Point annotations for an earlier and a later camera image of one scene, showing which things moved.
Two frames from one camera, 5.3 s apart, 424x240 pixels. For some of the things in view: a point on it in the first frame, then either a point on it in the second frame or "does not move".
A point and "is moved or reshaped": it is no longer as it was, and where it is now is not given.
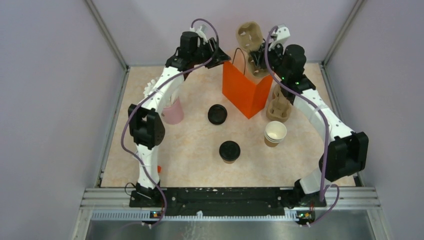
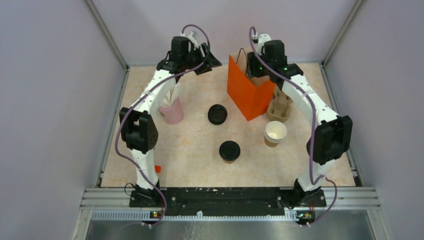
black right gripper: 259,58 → 252,59
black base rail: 223,201 does not move
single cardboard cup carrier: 249,35 → 257,81
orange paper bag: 248,97 is moved or reshaped
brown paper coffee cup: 229,162 does not move
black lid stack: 217,114 does not move
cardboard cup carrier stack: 279,109 does not move
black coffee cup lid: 229,150 does not move
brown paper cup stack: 275,132 does not move
